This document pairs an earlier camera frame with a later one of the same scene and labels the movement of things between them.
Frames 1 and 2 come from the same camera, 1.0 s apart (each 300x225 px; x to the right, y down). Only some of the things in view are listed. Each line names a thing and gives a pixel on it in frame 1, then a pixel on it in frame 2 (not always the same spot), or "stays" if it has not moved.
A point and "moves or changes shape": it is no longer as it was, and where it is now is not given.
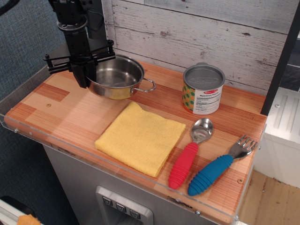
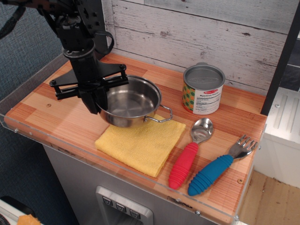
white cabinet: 279,156 stays
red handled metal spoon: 201,129 stays
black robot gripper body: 78,48 to 88,73
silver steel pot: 116,78 moves or changes shape
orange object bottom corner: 27,220 stays
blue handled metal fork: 212,170 stays
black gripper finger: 79,73 to 89,99
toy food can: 202,88 stays
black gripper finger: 90,71 to 101,97
